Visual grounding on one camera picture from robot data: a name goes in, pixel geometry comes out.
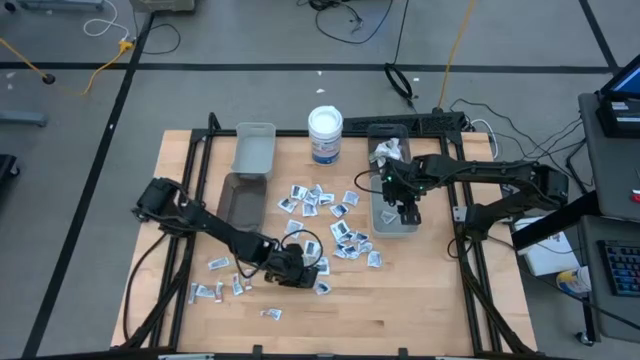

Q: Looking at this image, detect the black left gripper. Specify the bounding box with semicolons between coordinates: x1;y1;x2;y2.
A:
263;248;321;290

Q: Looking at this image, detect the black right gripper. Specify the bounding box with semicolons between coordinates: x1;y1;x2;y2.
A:
382;167;426;226

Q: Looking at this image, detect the light grey plastic bin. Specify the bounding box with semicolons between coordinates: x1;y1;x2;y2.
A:
230;121;278;181
369;174;421;240

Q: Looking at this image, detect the green striped bandage wrapper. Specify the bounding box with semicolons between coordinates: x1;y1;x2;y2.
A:
368;149;391;170

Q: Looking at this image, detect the white green packet pair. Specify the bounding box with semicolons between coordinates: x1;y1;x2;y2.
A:
377;137;404;162

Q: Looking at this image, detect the dark translucent plastic bin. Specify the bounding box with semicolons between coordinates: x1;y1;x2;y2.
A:
366;123;413;182
216;171;269;235

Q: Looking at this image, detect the black perforated box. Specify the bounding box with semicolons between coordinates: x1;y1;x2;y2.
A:
343;110;467;135

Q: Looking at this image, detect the white disinfecting wipes canister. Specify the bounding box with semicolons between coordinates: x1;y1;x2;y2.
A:
306;104;346;167

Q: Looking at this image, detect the black diagonal bar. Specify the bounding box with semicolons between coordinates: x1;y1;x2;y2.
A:
509;191;601;252

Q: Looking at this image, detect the lying wipes canister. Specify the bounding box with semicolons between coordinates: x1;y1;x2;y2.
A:
554;265;595;295

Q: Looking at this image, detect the grey cart top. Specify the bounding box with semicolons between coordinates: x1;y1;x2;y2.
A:
577;91;640;222

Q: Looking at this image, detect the black keyboard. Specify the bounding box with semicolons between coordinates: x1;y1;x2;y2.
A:
596;238;640;298

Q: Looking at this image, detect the black desktop device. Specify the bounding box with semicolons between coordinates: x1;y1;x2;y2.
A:
593;96;640;140

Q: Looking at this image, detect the grey desk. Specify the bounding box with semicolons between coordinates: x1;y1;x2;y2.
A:
577;214;640;346

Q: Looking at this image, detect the black laptop screen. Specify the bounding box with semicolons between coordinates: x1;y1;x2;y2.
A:
598;53;640;100

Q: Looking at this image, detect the grey floor bar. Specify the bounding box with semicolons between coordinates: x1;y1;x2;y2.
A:
0;110;50;128

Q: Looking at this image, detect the grey flat case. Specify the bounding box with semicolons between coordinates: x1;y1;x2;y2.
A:
16;0;105;12

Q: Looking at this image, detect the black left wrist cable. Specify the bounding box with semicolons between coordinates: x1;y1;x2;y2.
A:
278;228;325;267

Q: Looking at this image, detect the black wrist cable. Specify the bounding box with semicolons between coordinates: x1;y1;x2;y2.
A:
278;228;325;267
353;168;387;198

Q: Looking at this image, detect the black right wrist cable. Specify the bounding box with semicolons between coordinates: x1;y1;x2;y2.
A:
353;168;387;198

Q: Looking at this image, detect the black coiled cable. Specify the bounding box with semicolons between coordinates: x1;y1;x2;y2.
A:
383;61;417;110

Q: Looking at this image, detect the yellow hanging cable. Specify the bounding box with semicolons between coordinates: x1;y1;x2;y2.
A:
436;0;477;110

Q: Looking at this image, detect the black floor cable bundle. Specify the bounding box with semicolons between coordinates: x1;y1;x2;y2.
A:
296;0;412;47

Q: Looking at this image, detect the yellow floor cable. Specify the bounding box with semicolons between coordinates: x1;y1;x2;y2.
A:
0;37;136;97

